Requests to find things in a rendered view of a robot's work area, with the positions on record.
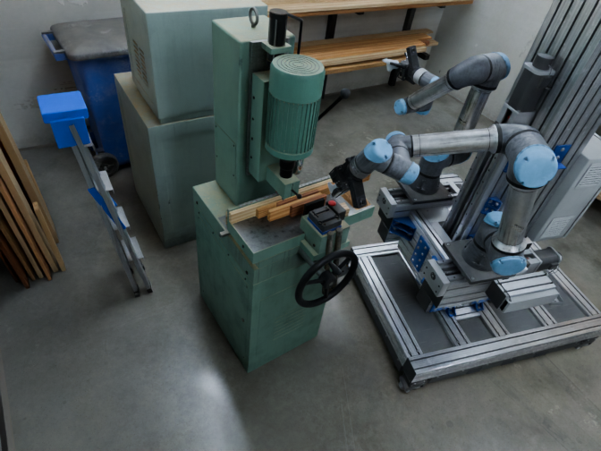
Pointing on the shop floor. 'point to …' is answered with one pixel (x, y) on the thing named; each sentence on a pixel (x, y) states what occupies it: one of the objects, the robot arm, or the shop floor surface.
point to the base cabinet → (254, 302)
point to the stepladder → (67, 130)
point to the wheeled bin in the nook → (97, 80)
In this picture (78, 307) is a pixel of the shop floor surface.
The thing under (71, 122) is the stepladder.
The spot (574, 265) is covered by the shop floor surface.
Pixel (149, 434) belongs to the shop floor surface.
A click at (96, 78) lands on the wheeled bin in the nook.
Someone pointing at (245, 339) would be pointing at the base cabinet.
